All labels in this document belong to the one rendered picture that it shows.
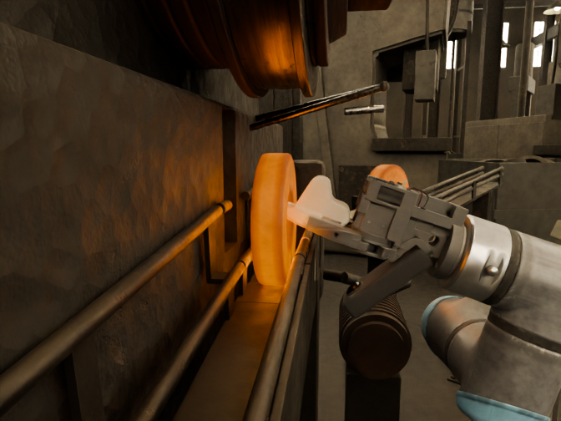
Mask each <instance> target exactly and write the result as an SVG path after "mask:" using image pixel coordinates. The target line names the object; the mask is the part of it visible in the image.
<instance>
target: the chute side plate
mask: <svg viewBox="0 0 561 421"><path fill-rule="evenodd" d="M315 248H316V278H317V272H318V268H319V257H320V236H319V235H317V234H316V233H315V234H314V236H313V239H312V242H311V247H310V250H309V255H308V257H307V258H306V264H305V267H304V274H303V278H302V281H301V284H300V289H299V292H298V297H297V300H296V307H295V311H294V314H293V318H292V322H291V329H290V332H289V337H288V340H287V344H286V350H285V355H284V358H283V362H282V366H281V370H280V376H279V380H278V384H277V388H276V391H275V398H274V402H273V406H272V410H271V414H270V420H269V421H300V415H301V403H302V396H303V390H304V383H305V377H306V365H307V358H308V352H309V346H310V340H311V329H312V324H313V318H314V313H315V308H316V279H315Z"/></svg>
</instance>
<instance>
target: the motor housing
mask: <svg viewBox="0 0 561 421"><path fill-rule="evenodd" d="M343 296H344V294H343ZM343 296H342V298H341V301H340V306H339V347H340V351H341V355H342V356H343V358H344V360H345V361H346V382H345V418H344V421H399V420H400V401H401V382H402V379H401V375H400V371H401V370H402V369H403V368H404V367H405V366H406V364H407V362H408V360H409V357H410V355H411V351H412V338H411V334H410V332H409V330H408V327H407V324H406V321H405V318H404V316H403V314H402V310H401V308H400V305H399V302H398V300H397V297H396V296H395V294H394V295H392V296H389V297H387V298H385V299H384V300H383V301H381V302H379V303H378V304H377V305H375V306H374V307H373V308H372V309H371V310H369V311H367V312H366V313H364V314H363V315H361V316H360V317H359V318H357V319H354V318H352V317H351V316H350V315H349V314H348V312H347V311H346V310H345V309H344V307H343Z"/></svg>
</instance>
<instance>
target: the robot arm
mask: <svg viewBox="0 0 561 421"><path fill-rule="evenodd" d="M362 189H363V190H362ZM362 189H361V190H360V193H359V196H358V197H357V200H356V210H355V213H354V216H353V217H352V220H350V218H351V214H350V209H349V206H348V205H347V204H346V203H345V202H343V201H341V200H337V199H335V198H334V197H333V195H332V191H331V181H330V180H329V179H328V178H327V177H325V176H324V175H318V176H316V177H315V178H313V180H312V181H311V182H310V184H309V185H308V186H307V187H306V189H305V191H304V192H303V194H302V195H301V197H300V199H299V200H298V201H297V202H296V204H295V203H291V202H289V201H288V205H287V220H289V221H292V222H293V223H295V224H297V225H298V226H301V227H304V228H306V229H307V230H308V231H311V232H313V233H316V234H317V235H319V236H323V237H325V238H326V239H328V240H331V241H334V242H336V243H339V244H342V245H344V246H349V247H350V248H351V249H353V250H355V251H358V252H360V253H362V254H365V255H368V256H372V257H375V258H379V259H382V260H386V259H387V260H386V261H384V262H383V263H382V264H381V265H380V266H378V267H377V268H375V269H374V270H372V271H371V272H369V273H368V274H367V275H365V276H364V277H363V278H362V279H361V280H359V281H358V282H354V283H352V284H351V285H350V286H349V287H348V289H346V290H345V291H344V296H343V307H344V309H345V310H346V311H347V312H348V314H349V315H350V316H351V317H352V318H354V319H357V318H359V317H360V316H361V315H363V314H364V313H366V312H367V311H369V310H371V309H372V308H373V307H374V306H375V305H377V304H378V303H379V302H381V301H383V300H384V299H385V298H387V297H389V296H390V295H391V294H392V293H393V292H395V291H397V290H398V289H399V288H401V287H403V286H404V285H405V284H407V283H408V282H409V281H410V280H412V279H413V278H415V277H416V276H418V275H419V274H421V273H422V272H424V271H425V270H427V274H428V275H429V276H433V277H436V278H437V279H438V283H439V285H440V286H441V288H442V289H445V290H448V291H450V292H455V293H457V294H459V295H462V296H465V297H464V298H461V297H457V296H445V297H439V298H438V299H436V300H434V301H433V302H431V303H430V304H429V305H428V307H427V308H426V310H425V312H424V313H423V315H422V322H421V328H422V335H423V337H424V339H425V341H426V342H427V345H428V346H429V348H430V349H431V351H432V352H433V353H434V354H435V355H436V356H437V357H439V358H440V359H441V360H442V361H443V363H444V364H445V365H446V366H447V367H448V368H449V369H450V371H451V372H452V375H453V376H454V377H455V379H456V380H457V381H458V382H460V384H461V386H460V389H459V390H457V391H456V395H457V397H456V404H457V406H458V408H459V409H460V410H461V411H462V412H463V413H464V414H465V415H466V416H468V417H469V418H470V419H471V420H473V421H550V417H549V415H550V414H551V411H552V409H553V406H554V403H555V401H556V399H557V397H558V393H559V391H560V389H561V245H558V244H555V243H552V242H550V241H546V240H543V239H540V238H537V237H535V236H530V235H527V234H524V233H522V232H519V231H515V230H512V229H508V228H507V227H505V226H501V225H499V224H496V223H493V222H491V221H486V220H484V219H481V218H478V217H476V216H471V215H468V211H469V210H468V209H465V208H463V207H461V206H460V205H456V204H453V203H451V202H448V201H445V200H441V199H438V198H436V197H433V196H430V195H428V194H427V193H426V192H424V191H422V190H420V189H418V188H416V187H408V188H407V187H404V186H402V183H400V182H397V183H396V184H395V183H394V181H391V180H390V181H386V180H384V179H381V178H378V177H376V176H375V177H374V176H371V175H368V176H367V178H366V180H365V183H364V186H363V188H362ZM415 190H417V191H419V192H417V191H415ZM431 236H434V238H433V240H432V241H428V239H429V238H430V237H431Z"/></svg>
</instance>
